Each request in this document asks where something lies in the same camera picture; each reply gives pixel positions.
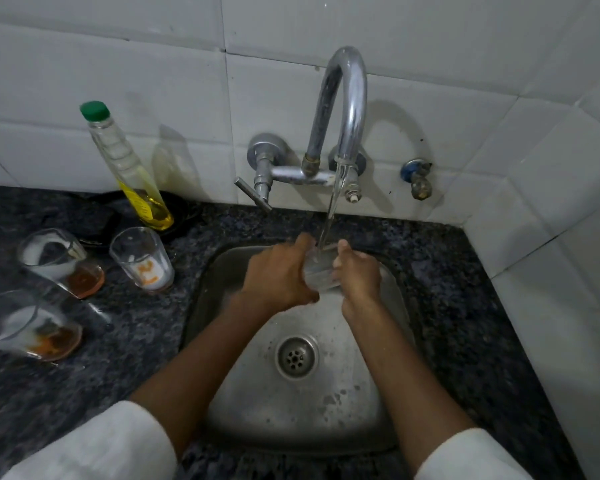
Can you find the green capped oil bottle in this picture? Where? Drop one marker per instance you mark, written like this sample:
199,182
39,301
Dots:
125,167

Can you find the chrome wall faucet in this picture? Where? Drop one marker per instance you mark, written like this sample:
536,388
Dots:
355,109

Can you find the person's left hand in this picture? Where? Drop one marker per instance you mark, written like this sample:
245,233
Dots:
275,279

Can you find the black frying pan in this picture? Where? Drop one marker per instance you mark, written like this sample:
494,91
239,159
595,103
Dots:
100,214

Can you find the person's left forearm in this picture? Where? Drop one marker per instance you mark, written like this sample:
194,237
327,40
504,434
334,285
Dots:
205,374

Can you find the metal sink drain strainer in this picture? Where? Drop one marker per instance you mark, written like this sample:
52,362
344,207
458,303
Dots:
296,357

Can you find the person's right forearm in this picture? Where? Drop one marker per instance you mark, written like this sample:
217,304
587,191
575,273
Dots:
405,389

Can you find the blue wall valve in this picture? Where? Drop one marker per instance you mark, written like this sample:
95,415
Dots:
419,182

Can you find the black dish under bottle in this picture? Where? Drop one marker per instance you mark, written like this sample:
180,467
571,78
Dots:
470,459

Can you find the person's right hand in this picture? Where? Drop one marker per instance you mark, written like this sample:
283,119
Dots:
360,284

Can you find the white shirt sleeve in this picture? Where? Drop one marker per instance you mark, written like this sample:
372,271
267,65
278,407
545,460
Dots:
105,444

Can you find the stainless steel sink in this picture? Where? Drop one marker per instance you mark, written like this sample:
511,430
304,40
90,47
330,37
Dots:
290,419

